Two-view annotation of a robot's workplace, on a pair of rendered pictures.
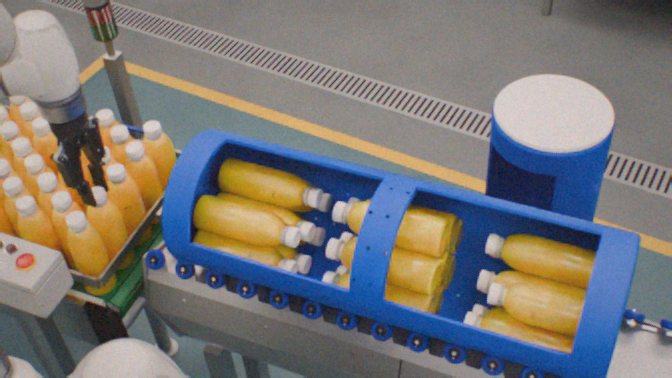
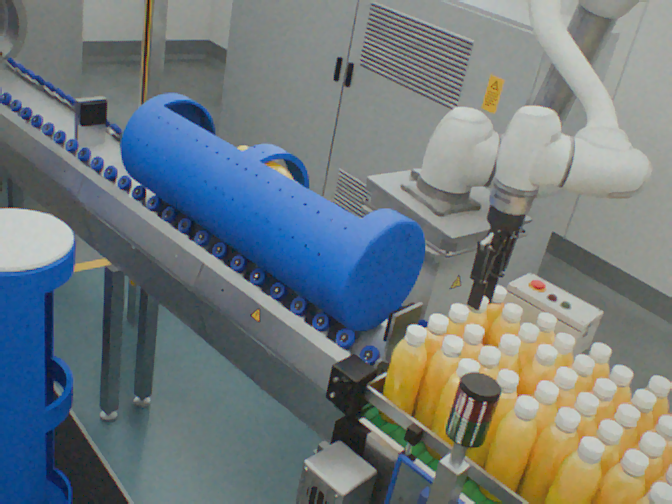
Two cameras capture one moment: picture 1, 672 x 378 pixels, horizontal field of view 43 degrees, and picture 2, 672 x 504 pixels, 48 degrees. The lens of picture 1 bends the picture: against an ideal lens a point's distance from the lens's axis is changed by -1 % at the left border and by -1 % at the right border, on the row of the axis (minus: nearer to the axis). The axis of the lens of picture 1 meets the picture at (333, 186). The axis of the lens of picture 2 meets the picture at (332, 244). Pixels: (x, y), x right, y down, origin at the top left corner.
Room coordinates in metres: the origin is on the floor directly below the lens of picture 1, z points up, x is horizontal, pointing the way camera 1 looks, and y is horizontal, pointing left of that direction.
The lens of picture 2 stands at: (2.76, 0.48, 1.92)
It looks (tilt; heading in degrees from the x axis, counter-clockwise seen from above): 27 degrees down; 193
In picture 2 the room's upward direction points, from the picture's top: 11 degrees clockwise
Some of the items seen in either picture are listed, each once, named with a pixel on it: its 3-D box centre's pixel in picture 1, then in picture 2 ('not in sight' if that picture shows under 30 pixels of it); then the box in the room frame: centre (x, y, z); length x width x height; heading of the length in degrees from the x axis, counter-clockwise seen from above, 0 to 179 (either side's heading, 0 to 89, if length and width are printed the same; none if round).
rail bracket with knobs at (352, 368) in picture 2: not in sight; (352, 386); (1.50, 0.30, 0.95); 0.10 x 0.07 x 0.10; 153
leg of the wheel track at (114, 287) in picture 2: not in sight; (111, 345); (0.90, -0.62, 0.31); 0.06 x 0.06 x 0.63; 63
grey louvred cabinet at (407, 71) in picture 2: not in sight; (372, 112); (-1.07, -0.30, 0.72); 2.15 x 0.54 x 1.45; 57
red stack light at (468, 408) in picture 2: (99, 11); (476, 399); (1.79, 0.53, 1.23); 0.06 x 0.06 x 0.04
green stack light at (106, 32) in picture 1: (103, 26); (468, 422); (1.79, 0.53, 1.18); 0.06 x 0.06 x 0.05
